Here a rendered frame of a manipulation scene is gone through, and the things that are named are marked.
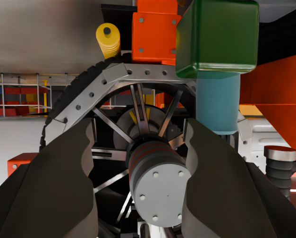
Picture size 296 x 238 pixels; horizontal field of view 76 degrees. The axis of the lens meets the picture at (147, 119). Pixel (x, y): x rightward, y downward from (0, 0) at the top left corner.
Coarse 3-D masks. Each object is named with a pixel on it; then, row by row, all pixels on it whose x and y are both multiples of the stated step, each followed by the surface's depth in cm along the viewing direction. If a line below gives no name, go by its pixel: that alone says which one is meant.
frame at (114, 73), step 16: (112, 64) 47; (128, 64) 47; (144, 64) 48; (96, 80) 46; (112, 80) 47; (128, 80) 49; (144, 80) 48; (160, 80) 48; (176, 80) 49; (192, 80) 49; (80, 96) 46; (96, 96) 47; (64, 112) 46; (80, 112) 47; (48, 128) 46; (64, 128) 46; (240, 128) 52; (240, 144) 52
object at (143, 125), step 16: (112, 96) 76; (176, 96) 60; (192, 96) 60; (96, 112) 57; (144, 112) 59; (192, 112) 77; (112, 128) 58; (144, 128) 59; (160, 128) 60; (128, 144) 60; (176, 144) 61; (128, 160) 61; (96, 176) 79; (112, 176) 60; (96, 192) 59; (112, 192) 79; (128, 192) 61; (112, 208) 68; (128, 208) 61; (112, 224) 59
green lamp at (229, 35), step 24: (216, 0) 10; (240, 0) 10; (192, 24) 10; (216, 24) 10; (240, 24) 10; (192, 48) 10; (216, 48) 10; (240, 48) 10; (192, 72) 11; (216, 72) 11; (240, 72) 11
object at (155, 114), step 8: (128, 112) 96; (152, 112) 98; (160, 112) 98; (120, 120) 96; (128, 120) 96; (152, 120) 98; (160, 120) 98; (128, 128) 97; (136, 128) 93; (152, 128) 94; (120, 136) 97; (120, 144) 97
